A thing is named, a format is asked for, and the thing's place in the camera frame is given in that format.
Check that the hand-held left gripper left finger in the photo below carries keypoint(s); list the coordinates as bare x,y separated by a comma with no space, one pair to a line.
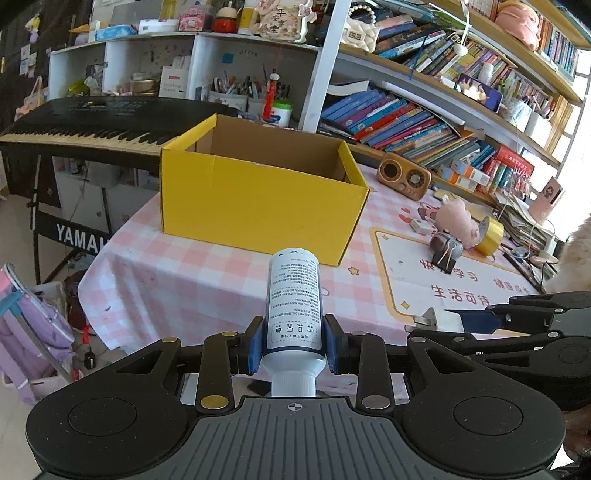
255,346

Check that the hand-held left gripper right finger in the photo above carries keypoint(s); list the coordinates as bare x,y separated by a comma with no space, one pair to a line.
333,346

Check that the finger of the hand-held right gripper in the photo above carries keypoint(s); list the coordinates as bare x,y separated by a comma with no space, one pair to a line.
466,318
508,350

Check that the white plastic bottle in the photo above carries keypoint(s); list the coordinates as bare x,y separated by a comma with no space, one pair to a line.
293,295

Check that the gold tape roll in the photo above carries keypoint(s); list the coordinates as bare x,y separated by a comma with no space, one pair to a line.
489,235

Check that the pink pig plush toy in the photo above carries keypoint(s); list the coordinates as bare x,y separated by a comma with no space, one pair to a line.
455,221

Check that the yellow cardboard box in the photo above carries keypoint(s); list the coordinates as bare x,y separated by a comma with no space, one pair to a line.
254,203

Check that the pink checked desktop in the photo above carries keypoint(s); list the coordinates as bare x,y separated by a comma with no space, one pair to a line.
184,277

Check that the small silver metal piece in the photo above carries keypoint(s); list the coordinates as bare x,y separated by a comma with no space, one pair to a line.
425,319

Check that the black binder clip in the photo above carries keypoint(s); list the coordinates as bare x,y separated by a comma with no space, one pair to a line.
445,251

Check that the white printed desk mat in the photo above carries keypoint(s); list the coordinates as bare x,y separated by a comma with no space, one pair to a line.
406,277

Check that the small white charger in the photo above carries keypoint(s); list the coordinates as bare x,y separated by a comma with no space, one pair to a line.
422,227

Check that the stack of papers and notebooks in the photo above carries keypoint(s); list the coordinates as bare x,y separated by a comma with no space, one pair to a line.
521,219

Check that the orange and white box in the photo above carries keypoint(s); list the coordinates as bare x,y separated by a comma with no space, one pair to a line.
471,171
455,181

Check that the pink desk gadget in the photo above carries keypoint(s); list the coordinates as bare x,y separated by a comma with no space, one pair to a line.
547,198

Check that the wooden retro radio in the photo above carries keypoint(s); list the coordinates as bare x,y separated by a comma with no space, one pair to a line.
404,175

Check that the white cabinet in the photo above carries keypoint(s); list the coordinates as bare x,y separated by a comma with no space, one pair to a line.
124,194

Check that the row of blue and red books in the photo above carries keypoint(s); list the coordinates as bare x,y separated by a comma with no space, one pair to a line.
397,124

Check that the black keyboard stand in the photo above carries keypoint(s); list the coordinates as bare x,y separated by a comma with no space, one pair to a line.
69,233

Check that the purple folded stroller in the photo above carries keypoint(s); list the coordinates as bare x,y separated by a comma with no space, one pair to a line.
32,332

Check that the white wipes canister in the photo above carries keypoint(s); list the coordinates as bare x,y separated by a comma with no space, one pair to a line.
281,114

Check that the red tassel ornament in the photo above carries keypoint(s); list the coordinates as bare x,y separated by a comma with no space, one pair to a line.
270,99

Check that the pen holder with pens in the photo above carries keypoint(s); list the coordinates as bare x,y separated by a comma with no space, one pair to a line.
226,97

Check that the row of thin colourful books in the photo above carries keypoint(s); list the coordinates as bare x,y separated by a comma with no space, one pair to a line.
443,50

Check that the white carton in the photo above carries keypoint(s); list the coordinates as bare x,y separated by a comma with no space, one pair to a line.
174,82

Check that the black electronic piano keyboard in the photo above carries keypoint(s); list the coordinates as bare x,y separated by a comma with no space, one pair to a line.
92,110

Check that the short row of paperback books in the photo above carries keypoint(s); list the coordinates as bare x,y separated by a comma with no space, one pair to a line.
558,46

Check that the white shelf unit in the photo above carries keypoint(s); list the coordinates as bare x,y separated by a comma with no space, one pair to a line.
203,50

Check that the pink plush cushion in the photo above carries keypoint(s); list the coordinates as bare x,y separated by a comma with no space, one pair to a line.
517,21

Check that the white quilted bag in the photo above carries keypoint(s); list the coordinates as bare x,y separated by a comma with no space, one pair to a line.
362,33

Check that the white decorative sign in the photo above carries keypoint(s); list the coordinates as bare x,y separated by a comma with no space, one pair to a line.
281,21

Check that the blue tissue pack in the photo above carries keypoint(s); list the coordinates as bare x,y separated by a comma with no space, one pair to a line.
115,33

